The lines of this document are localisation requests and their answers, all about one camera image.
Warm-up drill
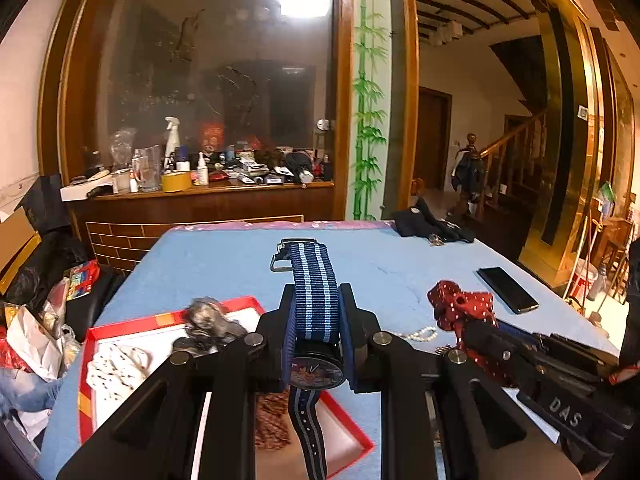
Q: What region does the grey sheer scrunchie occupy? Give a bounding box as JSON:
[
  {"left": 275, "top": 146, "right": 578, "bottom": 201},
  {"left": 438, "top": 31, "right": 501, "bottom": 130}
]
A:
[{"left": 172, "top": 296, "right": 251, "bottom": 356}]

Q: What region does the white polka-dot scrunchie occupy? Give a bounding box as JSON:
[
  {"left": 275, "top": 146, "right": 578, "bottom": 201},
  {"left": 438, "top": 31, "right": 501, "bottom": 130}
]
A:
[{"left": 86, "top": 342, "right": 153, "bottom": 418}]

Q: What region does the white spray bottle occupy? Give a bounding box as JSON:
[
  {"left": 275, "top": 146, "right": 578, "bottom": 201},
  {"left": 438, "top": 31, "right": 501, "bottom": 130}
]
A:
[{"left": 162, "top": 116, "right": 182, "bottom": 171}]

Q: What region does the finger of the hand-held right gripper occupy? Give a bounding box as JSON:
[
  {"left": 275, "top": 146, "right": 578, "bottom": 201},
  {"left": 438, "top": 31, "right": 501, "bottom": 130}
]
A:
[
  {"left": 499, "top": 323, "right": 617, "bottom": 364},
  {"left": 461, "top": 318, "right": 544, "bottom": 392}
]

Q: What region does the white bucket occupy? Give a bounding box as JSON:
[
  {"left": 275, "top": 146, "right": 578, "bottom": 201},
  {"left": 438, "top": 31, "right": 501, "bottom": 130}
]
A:
[{"left": 570, "top": 259, "right": 598, "bottom": 302}]

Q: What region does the red snack packet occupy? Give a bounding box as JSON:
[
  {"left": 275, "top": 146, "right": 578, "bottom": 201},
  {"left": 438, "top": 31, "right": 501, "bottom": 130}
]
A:
[{"left": 62, "top": 260, "right": 101, "bottom": 301}]

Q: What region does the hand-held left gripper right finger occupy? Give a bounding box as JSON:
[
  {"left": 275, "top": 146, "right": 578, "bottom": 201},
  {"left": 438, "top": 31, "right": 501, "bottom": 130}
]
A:
[{"left": 339, "top": 283, "right": 584, "bottom": 480}]

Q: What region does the large glass panel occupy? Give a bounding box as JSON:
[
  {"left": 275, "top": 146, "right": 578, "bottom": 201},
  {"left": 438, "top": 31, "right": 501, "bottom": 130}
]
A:
[{"left": 100, "top": 0, "right": 341, "bottom": 171}]

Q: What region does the cardboard box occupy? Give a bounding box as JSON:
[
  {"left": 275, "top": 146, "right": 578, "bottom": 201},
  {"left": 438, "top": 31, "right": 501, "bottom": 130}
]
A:
[{"left": 0, "top": 207, "right": 43, "bottom": 296}]

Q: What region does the dark jacket on post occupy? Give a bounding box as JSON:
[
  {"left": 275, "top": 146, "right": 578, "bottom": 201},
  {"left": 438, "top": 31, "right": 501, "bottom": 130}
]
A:
[{"left": 451, "top": 147, "right": 486, "bottom": 195}]

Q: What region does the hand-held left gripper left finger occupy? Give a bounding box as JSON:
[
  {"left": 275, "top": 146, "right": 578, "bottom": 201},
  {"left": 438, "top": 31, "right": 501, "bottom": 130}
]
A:
[{"left": 57, "top": 284, "right": 302, "bottom": 480}]

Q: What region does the wooden chair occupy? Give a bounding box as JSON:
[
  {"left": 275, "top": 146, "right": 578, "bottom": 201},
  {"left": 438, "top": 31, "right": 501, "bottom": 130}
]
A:
[{"left": 595, "top": 217, "right": 636, "bottom": 306}]

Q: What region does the ceiling lamp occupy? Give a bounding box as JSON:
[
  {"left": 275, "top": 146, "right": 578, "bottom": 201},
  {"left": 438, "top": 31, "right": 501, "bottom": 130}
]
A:
[{"left": 427, "top": 20, "right": 463, "bottom": 46}]

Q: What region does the dark cloth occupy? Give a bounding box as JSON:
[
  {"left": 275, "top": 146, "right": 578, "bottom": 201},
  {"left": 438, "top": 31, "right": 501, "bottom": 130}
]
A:
[{"left": 390, "top": 197, "right": 476, "bottom": 245}]

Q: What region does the red polka-dot bow clip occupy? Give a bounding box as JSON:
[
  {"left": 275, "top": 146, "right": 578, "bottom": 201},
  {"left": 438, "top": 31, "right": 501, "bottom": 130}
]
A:
[{"left": 426, "top": 280, "right": 516, "bottom": 386}]

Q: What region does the wooden staircase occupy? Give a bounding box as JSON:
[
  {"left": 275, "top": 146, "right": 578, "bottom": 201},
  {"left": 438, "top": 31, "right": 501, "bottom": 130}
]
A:
[{"left": 465, "top": 110, "right": 548, "bottom": 241}]

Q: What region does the black paper bag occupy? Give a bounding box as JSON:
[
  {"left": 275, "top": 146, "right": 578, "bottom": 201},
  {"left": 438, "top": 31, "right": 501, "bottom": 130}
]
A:
[{"left": 20, "top": 174, "right": 73, "bottom": 233}]

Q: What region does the blue tablecloth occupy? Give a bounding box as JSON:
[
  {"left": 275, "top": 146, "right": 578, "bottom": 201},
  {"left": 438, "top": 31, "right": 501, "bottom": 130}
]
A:
[{"left": 37, "top": 220, "right": 621, "bottom": 480}]

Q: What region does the blue striped strap watch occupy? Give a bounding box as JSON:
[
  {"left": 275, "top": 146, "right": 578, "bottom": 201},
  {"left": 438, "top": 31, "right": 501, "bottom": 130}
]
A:
[{"left": 270, "top": 237, "right": 346, "bottom": 480}]

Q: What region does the white tray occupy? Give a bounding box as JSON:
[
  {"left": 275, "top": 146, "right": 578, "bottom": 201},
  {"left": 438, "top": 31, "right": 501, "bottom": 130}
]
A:
[{"left": 60, "top": 180, "right": 113, "bottom": 202}]

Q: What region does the white plastic bag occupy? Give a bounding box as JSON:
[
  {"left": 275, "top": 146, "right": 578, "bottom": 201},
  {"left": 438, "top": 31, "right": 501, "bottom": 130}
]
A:
[{"left": 5, "top": 305, "right": 66, "bottom": 381}]

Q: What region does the white pearl bracelet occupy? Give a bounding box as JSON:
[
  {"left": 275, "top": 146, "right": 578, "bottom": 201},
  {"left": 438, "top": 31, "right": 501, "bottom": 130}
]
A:
[{"left": 387, "top": 325, "right": 440, "bottom": 345}]

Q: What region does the glass jar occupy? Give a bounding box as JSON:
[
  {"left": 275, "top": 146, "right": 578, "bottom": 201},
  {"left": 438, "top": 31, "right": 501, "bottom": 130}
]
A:
[{"left": 109, "top": 167, "right": 132, "bottom": 195}]

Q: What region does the red gift box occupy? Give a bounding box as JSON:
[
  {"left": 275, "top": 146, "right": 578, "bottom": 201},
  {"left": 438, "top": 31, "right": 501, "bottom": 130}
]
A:
[{"left": 77, "top": 296, "right": 376, "bottom": 466}]

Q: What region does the green bamboo wall decal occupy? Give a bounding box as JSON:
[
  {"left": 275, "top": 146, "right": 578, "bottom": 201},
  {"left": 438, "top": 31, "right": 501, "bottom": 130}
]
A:
[{"left": 350, "top": 0, "right": 391, "bottom": 221}]

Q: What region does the pile of clutter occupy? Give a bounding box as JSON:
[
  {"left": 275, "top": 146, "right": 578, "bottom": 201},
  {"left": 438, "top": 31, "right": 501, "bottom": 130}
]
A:
[{"left": 207, "top": 142, "right": 335, "bottom": 188}]

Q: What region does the wooden cabinet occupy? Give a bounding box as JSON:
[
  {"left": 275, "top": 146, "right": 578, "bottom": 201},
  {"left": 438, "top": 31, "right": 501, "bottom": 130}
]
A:
[{"left": 65, "top": 180, "right": 346, "bottom": 276}]

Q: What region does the brown wooden door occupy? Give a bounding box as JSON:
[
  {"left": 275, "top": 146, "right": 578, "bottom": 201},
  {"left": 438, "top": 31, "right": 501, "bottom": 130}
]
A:
[{"left": 417, "top": 86, "right": 453, "bottom": 192}]

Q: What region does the grey bottle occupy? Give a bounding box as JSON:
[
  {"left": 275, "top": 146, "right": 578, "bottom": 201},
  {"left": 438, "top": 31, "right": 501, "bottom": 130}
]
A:
[{"left": 589, "top": 266, "right": 608, "bottom": 301}]

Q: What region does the yellow tape roll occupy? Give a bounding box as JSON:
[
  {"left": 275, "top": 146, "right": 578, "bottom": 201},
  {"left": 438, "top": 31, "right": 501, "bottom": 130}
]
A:
[{"left": 161, "top": 171, "right": 193, "bottom": 193}]

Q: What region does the glass mug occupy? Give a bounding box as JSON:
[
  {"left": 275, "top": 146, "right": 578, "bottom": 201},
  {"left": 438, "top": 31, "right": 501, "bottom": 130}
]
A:
[{"left": 131, "top": 145, "right": 163, "bottom": 192}]

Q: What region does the blue denim cloth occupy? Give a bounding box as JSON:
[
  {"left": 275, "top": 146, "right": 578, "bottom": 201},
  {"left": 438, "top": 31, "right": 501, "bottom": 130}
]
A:
[{"left": 0, "top": 367, "right": 66, "bottom": 426}]

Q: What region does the black plastic bag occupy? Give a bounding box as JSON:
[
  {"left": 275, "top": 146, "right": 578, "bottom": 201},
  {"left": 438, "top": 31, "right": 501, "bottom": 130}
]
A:
[{"left": 5, "top": 232, "right": 88, "bottom": 306}]

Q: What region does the black smartphone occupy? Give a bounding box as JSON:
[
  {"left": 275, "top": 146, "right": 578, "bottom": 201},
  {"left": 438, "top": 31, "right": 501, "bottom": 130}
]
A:
[{"left": 476, "top": 266, "right": 540, "bottom": 315}]

